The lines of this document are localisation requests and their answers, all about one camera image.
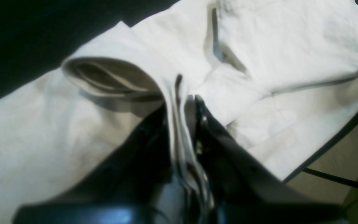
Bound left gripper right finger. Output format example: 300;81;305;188
195;95;347;224

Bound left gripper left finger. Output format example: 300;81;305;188
14;105;184;224

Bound cream white T-shirt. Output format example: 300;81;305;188
0;0;358;224

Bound thick black cable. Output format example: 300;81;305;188
302;167;358;193

